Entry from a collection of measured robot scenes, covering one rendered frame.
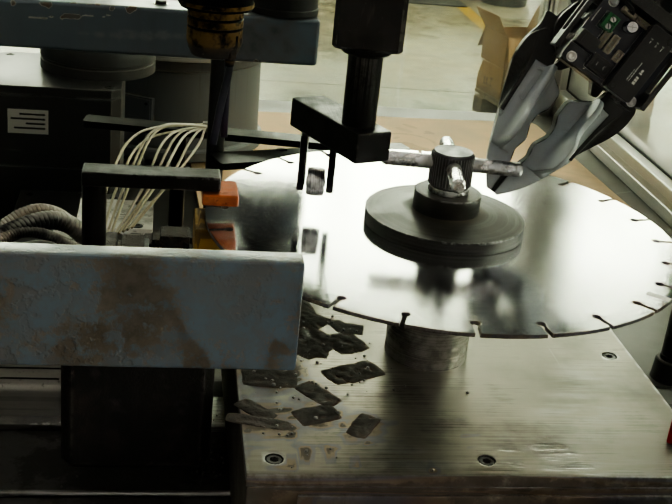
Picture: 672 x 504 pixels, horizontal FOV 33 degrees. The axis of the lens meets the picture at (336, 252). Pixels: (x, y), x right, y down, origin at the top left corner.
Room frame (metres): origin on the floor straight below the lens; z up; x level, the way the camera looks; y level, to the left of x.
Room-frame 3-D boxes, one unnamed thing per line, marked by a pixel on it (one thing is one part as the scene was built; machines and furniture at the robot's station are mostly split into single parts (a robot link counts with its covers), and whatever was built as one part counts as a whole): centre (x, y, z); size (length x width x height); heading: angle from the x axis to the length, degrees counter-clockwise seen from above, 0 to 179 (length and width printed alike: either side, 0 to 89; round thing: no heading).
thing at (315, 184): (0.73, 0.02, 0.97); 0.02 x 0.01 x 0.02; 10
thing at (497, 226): (0.73, -0.07, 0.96); 0.11 x 0.11 x 0.03
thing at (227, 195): (0.70, 0.12, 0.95); 0.10 x 0.03 x 0.07; 100
